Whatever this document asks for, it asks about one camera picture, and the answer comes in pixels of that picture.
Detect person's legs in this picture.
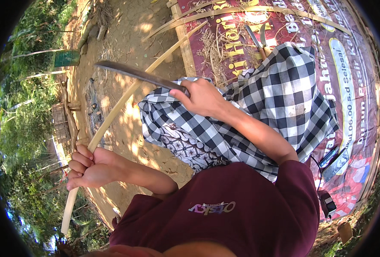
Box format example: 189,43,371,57
138,42,340,183

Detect woven bamboo crate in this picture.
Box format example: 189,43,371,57
51,102,72,144

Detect green sign board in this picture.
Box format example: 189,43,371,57
54,49,81,68

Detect small curved blade knife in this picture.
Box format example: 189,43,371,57
259,24,272,56

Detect person's left hand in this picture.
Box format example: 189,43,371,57
66,144,122,192

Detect person's right hand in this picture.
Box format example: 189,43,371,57
169,78,233,119

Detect dark steel machete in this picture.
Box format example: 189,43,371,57
94,61,191,98

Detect blue flat case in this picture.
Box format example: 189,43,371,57
318,146,339,168

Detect small black box device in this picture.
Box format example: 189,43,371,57
318,190,337,220

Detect person's body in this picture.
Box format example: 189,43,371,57
81,160,321,257

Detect fire pit ash heap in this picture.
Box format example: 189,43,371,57
85,77,105,130

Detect wooden stump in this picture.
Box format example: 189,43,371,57
337,221,353,244

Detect wooden edge plank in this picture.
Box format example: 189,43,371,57
170,3,198,78

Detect heap of bamboo shavings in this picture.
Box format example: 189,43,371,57
197,28,243,85

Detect knife with wooden handle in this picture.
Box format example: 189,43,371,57
244,24,268,61

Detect printed red banner mat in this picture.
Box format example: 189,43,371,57
176,0,380,223

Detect long curved bamboo strip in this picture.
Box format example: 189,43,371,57
141,5,352,42

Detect long pale bamboo strip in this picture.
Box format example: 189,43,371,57
60,20,208,236

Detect black smartphone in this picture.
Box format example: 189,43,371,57
321,148,350,182

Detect black cable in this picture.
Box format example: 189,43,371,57
309,155,323,193

